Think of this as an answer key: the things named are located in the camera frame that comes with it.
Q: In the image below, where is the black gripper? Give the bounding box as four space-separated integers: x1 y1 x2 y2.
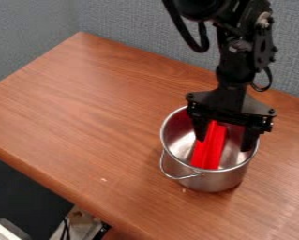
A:
186 85 277 152

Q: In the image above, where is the red plastic block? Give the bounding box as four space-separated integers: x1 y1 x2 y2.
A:
190 121 227 170

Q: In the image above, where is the stainless steel pot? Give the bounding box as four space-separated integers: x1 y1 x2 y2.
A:
159 107 259 192

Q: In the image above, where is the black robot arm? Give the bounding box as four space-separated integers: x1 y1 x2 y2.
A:
166 0 278 152

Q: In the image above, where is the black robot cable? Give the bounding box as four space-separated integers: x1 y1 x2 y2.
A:
162 0 211 53

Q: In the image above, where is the metal table leg bracket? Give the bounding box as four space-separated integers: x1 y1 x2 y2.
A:
50 206 110 240

